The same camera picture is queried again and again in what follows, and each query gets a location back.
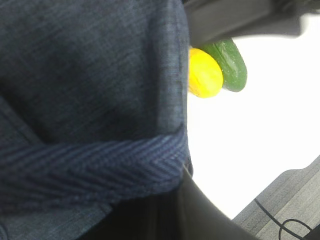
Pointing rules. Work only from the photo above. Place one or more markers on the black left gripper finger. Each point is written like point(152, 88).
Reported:
point(199, 219)

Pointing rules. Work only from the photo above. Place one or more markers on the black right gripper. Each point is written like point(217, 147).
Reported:
point(210, 21)

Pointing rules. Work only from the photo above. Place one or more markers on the green cucumber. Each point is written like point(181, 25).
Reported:
point(231, 63)

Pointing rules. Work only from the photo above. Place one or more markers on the yellow lemon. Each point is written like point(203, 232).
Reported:
point(205, 75)

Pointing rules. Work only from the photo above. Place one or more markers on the dark blue lunch bag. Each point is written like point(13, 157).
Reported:
point(93, 119)

